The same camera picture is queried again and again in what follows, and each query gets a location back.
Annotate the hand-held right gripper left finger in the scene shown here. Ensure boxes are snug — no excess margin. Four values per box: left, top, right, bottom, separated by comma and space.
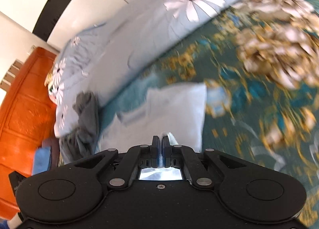
73, 136, 160, 189

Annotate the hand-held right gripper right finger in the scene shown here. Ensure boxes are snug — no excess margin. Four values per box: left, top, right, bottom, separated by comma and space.
162, 136, 251, 189

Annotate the white printed t-shirt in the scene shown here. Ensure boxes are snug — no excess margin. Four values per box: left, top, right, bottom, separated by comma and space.
100, 82, 208, 180

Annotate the blue cloth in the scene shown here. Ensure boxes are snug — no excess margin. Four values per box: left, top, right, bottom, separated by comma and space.
33, 147, 53, 176

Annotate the dark brown cloth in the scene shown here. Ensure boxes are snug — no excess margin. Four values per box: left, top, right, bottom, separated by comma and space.
42, 137, 61, 167

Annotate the orange wooden headboard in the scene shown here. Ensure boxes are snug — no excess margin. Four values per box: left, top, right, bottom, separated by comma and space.
0, 47, 61, 220

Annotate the grey garment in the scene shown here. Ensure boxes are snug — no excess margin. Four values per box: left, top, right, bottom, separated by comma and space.
59, 91, 100, 165

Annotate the teal floral bed sheet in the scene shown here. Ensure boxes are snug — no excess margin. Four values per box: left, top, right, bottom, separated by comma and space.
97, 0, 319, 228

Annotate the pale slatted object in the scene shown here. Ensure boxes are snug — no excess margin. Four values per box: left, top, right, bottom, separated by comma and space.
0, 59, 23, 90

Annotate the light blue daisy quilt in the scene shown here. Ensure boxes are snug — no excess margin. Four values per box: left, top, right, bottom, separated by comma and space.
48, 0, 298, 138

